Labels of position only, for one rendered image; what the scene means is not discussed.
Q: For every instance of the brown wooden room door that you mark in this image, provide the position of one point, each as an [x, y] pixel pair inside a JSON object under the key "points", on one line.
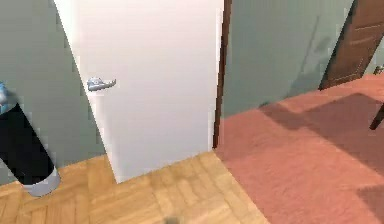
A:
{"points": [[358, 43]]}

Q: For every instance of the dark furniture leg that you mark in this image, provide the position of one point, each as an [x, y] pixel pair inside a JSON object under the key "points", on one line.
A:
{"points": [[377, 118]]}

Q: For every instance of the white room door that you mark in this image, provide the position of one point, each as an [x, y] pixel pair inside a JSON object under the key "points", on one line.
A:
{"points": [[153, 93]]}

